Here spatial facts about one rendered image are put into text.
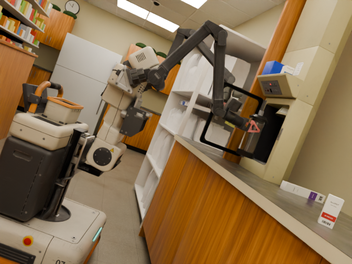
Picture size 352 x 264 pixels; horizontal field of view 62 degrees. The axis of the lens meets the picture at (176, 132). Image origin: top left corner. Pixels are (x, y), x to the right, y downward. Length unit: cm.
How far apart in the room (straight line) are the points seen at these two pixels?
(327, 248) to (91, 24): 671
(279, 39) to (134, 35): 529
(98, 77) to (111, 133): 469
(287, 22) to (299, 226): 150
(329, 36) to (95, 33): 583
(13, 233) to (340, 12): 202
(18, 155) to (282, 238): 127
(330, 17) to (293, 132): 64
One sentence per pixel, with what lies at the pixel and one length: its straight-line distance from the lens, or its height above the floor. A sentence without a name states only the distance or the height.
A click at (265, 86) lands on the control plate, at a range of 190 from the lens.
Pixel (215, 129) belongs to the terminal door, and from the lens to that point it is 184.
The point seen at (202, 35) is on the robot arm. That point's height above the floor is 150.
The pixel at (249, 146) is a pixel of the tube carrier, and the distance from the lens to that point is 166.
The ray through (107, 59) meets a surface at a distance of 633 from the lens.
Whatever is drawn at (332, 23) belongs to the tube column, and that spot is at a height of 185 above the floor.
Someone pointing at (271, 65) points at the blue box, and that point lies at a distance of 188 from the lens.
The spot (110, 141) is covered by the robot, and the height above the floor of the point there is 82.
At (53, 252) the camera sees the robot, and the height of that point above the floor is 23.
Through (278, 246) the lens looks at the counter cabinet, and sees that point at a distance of 104.
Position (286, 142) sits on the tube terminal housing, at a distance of 172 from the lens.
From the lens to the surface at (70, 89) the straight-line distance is 636.
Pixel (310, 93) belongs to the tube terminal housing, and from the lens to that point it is 177.
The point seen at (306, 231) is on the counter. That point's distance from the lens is 92.
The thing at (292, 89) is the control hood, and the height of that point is 144.
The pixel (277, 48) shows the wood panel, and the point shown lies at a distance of 209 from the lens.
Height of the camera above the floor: 109
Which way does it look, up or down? 3 degrees down
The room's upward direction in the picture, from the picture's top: 22 degrees clockwise
